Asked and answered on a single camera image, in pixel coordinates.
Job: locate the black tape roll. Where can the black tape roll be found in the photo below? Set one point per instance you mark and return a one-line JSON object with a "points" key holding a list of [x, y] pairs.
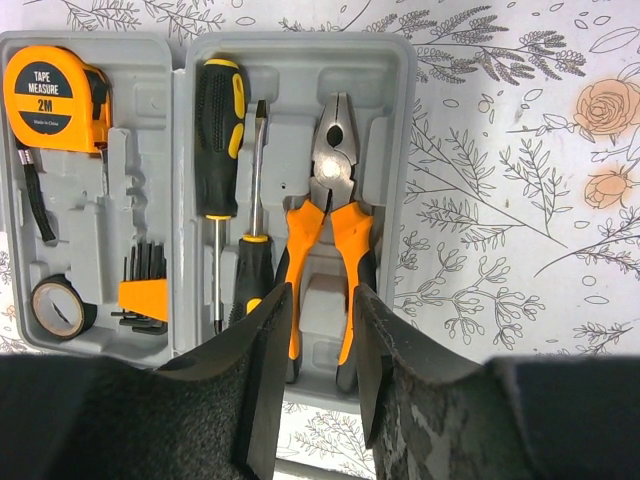
{"points": [[59, 309]]}

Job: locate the orange hex key set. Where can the orange hex key set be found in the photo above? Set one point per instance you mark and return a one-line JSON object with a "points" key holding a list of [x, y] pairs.
{"points": [[143, 299]]}

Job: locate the long yellow black screwdriver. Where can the long yellow black screwdriver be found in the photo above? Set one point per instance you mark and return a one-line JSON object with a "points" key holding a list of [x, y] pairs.
{"points": [[220, 110]]}

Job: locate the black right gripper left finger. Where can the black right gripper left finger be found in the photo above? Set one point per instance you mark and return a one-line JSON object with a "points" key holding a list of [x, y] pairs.
{"points": [[211, 413]]}

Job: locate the orange black pliers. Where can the orange black pliers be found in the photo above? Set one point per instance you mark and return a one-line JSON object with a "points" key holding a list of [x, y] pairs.
{"points": [[332, 186]]}

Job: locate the grey plastic tool case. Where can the grey plastic tool case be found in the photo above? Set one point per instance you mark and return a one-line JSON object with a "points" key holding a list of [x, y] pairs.
{"points": [[151, 175]]}

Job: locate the short yellow black screwdriver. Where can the short yellow black screwdriver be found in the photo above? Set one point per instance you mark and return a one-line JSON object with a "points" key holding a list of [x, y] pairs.
{"points": [[254, 269]]}

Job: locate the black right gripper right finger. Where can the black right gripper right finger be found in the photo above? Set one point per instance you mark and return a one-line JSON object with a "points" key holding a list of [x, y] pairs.
{"points": [[428, 413]]}

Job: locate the orange tape measure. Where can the orange tape measure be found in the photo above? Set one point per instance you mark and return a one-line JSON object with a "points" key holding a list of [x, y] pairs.
{"points": [[55, 101]]}

